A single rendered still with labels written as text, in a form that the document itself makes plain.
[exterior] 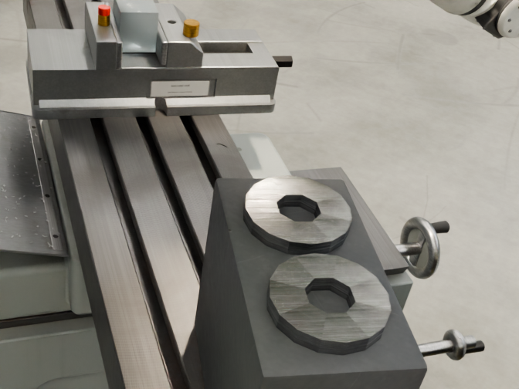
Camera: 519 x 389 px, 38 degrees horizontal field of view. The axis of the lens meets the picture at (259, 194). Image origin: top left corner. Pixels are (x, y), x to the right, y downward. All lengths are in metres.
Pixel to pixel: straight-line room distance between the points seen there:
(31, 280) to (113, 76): 0.29
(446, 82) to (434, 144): 0.55
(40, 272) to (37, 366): 0.17
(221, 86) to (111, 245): 0.34
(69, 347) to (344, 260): 0.59
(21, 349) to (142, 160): 0.30
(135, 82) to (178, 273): 0.34
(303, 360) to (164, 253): 0.37
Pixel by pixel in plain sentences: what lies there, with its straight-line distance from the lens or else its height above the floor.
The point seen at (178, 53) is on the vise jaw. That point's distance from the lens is 1.06.
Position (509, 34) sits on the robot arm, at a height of 1.11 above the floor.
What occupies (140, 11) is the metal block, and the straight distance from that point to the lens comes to 1.06.
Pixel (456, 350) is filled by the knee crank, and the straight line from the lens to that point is 1.44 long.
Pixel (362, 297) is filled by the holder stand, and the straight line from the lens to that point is 0.56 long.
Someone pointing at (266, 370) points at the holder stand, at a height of 1.10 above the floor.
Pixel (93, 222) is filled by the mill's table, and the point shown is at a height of 0.91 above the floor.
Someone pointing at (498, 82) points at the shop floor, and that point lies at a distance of 3.63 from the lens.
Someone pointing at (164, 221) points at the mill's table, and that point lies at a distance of 0.90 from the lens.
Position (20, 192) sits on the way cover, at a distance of 1.04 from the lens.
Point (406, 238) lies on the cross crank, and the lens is 1.47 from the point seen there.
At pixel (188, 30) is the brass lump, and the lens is 1.06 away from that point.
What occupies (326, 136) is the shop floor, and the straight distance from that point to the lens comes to 2.85.
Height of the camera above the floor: 1.49
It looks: 37 degrees down
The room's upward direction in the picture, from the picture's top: 11 degrees clockwise
